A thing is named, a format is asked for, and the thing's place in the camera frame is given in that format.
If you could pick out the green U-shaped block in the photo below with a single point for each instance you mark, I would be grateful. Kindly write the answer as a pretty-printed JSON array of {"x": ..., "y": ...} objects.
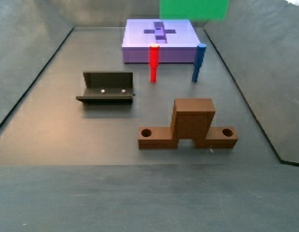
[{"x": 198, "y": 10}]

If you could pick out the purple board with cross slot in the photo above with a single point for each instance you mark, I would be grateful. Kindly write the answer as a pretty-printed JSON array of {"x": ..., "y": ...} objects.
[{"x": 172, "y": 34}]

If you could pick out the brown T-shaped block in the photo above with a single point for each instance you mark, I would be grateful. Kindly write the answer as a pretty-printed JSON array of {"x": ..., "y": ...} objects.
[{"x": 191, "y": 124}]

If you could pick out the red cylindrical peg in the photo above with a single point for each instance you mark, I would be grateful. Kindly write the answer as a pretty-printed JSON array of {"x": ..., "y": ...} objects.
[{"x": 154, "y": 61}]

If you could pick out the blue cylindrical peg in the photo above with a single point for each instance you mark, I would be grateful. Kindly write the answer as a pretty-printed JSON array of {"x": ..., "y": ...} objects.
[{"x": 199, "y": 57}]

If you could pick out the black angle bracket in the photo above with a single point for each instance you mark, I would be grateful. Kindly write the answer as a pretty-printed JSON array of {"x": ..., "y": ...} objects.
[{"x": 108, "y": 87}]

